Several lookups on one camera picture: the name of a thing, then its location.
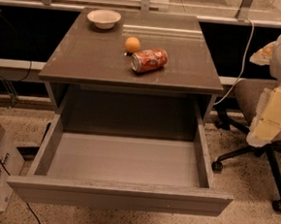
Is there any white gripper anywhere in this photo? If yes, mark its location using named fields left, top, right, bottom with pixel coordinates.
left=246, top=34, right=281, bottom=147

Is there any open grey top drawer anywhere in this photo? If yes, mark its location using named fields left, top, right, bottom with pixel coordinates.
left=4, top=86, right=242, bottom=219

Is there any grey cabinet with top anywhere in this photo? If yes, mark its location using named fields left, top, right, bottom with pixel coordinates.
left=40, top=11, right=222, bottom=141

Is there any grey office chair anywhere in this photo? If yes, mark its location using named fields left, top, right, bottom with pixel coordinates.
left=212, top=79, right=281, bottom=212

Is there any orange fruit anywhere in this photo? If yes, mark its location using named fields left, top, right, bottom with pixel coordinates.
left=124, top=37, right=141, bottom=53

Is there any white bowl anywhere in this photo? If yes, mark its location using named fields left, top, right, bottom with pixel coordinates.
left=87, top=10, right=121, bottom=30

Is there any white hanging cable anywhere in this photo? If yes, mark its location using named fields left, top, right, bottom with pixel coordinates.
left=213, top=16, right=256, bottom=110

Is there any black floor cable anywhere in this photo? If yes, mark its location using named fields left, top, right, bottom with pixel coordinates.
left=0, top=121, right=51, bottom=224

